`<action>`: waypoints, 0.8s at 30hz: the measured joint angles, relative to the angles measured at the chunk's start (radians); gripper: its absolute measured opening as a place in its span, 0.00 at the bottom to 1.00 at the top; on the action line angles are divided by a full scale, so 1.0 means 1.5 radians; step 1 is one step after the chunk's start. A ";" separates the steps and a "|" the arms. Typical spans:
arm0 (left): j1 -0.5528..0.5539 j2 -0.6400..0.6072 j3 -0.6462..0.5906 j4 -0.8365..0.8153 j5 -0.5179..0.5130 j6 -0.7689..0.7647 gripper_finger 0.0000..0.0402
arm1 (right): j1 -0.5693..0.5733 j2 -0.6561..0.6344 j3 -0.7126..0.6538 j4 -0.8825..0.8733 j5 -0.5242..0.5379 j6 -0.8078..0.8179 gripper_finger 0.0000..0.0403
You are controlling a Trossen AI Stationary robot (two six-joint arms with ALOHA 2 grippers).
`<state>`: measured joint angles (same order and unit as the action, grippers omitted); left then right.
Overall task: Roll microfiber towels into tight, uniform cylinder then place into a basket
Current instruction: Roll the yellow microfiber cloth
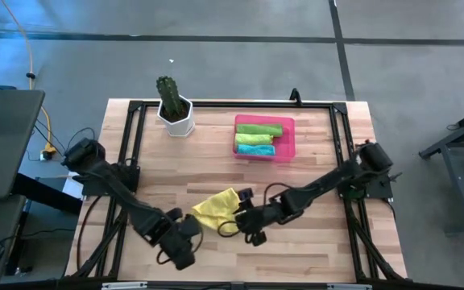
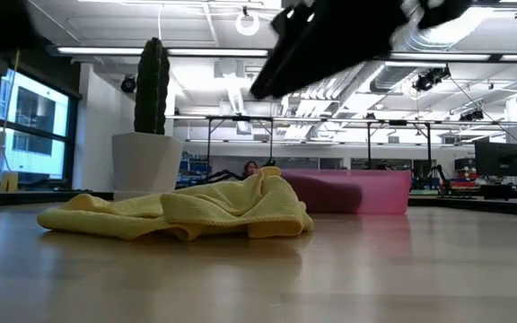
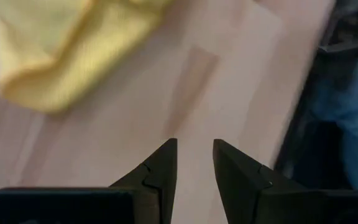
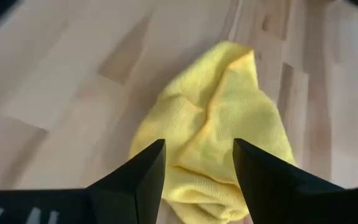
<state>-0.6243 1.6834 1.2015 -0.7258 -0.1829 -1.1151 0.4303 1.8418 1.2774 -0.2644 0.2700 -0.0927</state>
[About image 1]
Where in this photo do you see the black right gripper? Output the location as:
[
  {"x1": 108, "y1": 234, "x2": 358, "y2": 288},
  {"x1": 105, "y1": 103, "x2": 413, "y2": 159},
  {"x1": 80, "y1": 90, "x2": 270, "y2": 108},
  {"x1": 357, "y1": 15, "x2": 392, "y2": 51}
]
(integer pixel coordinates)
[{"x1": 234, "y1": 187, "x2": 286, "y2": 247}]

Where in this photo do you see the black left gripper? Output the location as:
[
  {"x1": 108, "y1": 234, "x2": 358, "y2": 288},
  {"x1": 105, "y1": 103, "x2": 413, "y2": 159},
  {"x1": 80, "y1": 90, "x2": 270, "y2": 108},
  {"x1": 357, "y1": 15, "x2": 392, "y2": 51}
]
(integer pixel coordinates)
[{"x1": 151, "y1": 207, "x2": 203, "y2": 271}]

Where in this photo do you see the yellow microfiber towel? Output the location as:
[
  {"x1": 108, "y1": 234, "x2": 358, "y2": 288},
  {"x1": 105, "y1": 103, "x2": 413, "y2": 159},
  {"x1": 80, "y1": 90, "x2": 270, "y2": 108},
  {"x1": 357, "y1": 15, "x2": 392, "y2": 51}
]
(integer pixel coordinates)
[{"x1": 191, "y1": 187, "x2": 242, "y2": 233}]

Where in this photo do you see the teal microfiber towel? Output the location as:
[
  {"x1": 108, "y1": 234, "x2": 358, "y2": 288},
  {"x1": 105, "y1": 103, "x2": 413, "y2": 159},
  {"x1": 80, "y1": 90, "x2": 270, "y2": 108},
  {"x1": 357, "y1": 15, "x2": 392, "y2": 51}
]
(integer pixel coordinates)
[{"x1": 236, "y1": 143, "x2": 276, "y2": 157}]

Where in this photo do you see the lime green microfiber towel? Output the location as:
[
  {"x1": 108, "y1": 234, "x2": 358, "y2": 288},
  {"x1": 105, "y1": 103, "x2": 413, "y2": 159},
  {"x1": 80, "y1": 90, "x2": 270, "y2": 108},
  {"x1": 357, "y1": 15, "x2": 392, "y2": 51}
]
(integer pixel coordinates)
[{"x1": 234, "y1": 133, "x2": 275, "y2": 147}]

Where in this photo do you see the pink translucent plastic basket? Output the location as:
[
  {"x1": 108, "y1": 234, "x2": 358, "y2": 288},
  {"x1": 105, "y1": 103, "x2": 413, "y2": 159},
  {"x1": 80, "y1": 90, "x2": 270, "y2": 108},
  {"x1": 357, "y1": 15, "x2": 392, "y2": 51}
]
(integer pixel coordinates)
[{"x1": 233, "y1": 114, "x2": 296, "y2": 164}]

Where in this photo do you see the white faceted plant pot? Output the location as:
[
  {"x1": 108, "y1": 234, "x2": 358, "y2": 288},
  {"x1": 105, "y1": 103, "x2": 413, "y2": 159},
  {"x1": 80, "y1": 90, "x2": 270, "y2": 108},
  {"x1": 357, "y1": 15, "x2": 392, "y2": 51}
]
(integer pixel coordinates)
[{"x1": 156, "y1": 95, "x2": 197, "y2": 139}]

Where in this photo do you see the white paper sheet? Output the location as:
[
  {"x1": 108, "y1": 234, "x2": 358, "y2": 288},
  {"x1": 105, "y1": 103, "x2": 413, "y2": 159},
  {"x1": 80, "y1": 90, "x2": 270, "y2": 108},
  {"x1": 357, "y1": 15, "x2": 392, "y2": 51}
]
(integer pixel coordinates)
[{"x1": 61, "y1": 171, "x2": 89, "y2": 199}]

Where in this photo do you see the black desk beam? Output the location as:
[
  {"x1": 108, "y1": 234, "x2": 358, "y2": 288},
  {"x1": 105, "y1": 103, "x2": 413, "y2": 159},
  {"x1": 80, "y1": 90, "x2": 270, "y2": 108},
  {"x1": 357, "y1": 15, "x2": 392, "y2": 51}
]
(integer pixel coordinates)
[{"x1": 11, "y1": 172, "x2": 85, "y2": 215}]

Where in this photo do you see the green cactus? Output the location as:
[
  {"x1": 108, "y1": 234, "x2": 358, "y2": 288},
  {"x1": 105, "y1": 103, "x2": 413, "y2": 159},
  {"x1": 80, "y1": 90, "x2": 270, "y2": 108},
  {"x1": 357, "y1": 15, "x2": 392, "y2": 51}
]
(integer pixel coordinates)
[{"x1": 155, "y1": 75, "x2": 185, "y2": 118}]

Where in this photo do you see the yellow power plug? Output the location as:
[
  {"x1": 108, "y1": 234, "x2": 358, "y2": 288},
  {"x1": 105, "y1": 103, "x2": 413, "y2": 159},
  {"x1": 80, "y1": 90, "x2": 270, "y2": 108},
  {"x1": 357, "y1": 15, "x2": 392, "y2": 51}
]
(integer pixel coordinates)
[{"x1": 39, "y1": 145, "x2": 59, "y2": 161}]

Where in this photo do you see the grey desk top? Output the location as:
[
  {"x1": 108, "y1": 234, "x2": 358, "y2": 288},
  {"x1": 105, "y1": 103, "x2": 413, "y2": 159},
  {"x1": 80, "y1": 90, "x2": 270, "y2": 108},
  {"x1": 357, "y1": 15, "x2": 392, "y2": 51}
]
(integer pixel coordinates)
[{"x1": 0, "y1": 89, "x2": 47, "y2": 201}]

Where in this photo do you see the dark metal cart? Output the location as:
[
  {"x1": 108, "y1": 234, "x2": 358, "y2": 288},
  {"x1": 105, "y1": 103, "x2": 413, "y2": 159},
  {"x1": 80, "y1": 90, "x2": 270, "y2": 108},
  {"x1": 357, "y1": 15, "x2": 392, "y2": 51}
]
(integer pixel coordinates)
[{"x1": 418, "y1": 101, "x2": 464, "y2": 235}]

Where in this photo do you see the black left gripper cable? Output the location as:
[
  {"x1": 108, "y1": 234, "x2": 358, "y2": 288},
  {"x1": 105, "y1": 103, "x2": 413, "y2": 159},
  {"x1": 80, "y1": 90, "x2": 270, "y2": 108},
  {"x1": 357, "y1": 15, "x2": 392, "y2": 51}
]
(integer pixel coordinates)
[{"x1": 155, "y1": 229, "x2": 205, "y2": 266}]

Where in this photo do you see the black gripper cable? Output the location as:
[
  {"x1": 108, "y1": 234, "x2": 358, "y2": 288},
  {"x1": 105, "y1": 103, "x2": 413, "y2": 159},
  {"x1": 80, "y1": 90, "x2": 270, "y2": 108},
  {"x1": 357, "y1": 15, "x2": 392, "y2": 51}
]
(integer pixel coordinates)
[
  {"x1": 155, "y1": 229, "x2": 205, "y2": 266},
  {"x1": 217, "y1": 219, "x2": 242, "y2": 238}
]

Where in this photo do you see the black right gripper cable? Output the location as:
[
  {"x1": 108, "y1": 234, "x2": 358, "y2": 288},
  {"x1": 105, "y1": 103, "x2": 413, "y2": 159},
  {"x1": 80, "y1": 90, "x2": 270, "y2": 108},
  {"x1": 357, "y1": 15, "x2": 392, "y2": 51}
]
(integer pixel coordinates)
[{"x1": 217, "y1": 219, "x2": 242, "y2": 238}]

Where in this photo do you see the black right forearm cable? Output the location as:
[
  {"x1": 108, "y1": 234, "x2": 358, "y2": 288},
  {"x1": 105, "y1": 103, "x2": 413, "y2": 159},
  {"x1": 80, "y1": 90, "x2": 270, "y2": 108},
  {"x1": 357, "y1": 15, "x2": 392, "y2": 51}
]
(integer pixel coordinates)
[{"x1": 263, "y1": 182, "x2": 298, "y2": 206}]

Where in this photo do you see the silver table edge bracket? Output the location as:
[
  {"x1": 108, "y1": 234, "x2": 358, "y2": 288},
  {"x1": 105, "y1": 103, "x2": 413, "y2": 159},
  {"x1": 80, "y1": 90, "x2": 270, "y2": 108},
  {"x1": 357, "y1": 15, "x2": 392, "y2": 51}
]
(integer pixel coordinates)
[
  {"x1": 101, "y1": 281, "x2": 149, "y2": 290},
  {"x1": 326, "y1": 283, "x2": 373, "y2": 290}
]

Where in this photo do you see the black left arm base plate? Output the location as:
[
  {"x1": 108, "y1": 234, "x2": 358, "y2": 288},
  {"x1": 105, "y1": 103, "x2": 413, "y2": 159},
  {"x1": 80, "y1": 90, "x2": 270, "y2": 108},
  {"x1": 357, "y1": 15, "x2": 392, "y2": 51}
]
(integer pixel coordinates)
[{"x1": 81, "y1": 164, "x2": 141, "y2": 198}]

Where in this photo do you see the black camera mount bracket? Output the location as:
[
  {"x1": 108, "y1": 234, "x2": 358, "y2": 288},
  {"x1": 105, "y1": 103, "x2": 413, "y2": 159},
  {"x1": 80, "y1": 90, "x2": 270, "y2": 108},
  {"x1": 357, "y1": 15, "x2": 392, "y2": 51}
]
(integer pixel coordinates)
[{"x1": 288, "y1": 87, "x2": 303, "y2": 107}]

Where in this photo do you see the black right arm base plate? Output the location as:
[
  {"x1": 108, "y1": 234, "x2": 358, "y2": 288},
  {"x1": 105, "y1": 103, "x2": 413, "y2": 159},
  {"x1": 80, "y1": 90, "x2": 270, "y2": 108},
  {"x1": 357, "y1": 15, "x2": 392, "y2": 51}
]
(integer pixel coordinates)
[{"x1": 334, "y1": 166, "x2": 395, "y2": 201}]

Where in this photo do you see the thin black floor cable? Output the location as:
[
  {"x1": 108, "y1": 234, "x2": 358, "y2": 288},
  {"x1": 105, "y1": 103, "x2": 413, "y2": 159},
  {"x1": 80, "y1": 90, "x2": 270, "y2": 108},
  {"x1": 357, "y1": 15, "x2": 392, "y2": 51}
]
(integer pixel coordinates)
[{"x1": 33, "y1": 119, "x2": 98, "y2": 163}]

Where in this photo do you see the orange floor cable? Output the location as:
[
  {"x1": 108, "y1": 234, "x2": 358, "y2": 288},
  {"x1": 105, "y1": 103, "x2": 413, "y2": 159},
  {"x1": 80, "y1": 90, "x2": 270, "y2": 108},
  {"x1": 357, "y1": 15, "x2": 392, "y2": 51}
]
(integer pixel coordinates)
[{"x1": 0, "y1": 0, "x2": 56, "y2": 152}]

